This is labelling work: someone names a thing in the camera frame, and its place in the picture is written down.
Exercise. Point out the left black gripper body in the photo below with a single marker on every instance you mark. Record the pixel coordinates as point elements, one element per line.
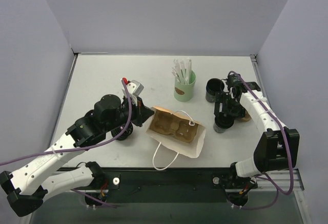
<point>140,112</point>

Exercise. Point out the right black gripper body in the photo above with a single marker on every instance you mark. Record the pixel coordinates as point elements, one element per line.
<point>223,101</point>

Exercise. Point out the black coffee cup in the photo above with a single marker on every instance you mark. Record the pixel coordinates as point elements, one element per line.
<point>222,123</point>

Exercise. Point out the brown paper bag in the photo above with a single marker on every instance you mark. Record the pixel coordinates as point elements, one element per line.
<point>176,131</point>

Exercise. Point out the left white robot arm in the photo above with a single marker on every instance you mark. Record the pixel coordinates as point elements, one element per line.
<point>28,187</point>

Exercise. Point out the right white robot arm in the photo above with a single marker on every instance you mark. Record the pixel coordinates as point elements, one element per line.
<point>277,148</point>

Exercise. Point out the brown pulp cup carrier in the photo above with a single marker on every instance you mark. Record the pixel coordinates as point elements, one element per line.
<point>246,118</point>

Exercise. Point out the green straw holder cup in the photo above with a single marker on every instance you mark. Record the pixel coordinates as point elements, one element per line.
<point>184,93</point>

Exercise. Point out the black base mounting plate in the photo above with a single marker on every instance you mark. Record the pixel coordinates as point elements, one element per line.
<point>174,185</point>

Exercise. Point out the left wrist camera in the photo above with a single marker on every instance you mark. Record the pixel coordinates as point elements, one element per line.
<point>134,88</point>

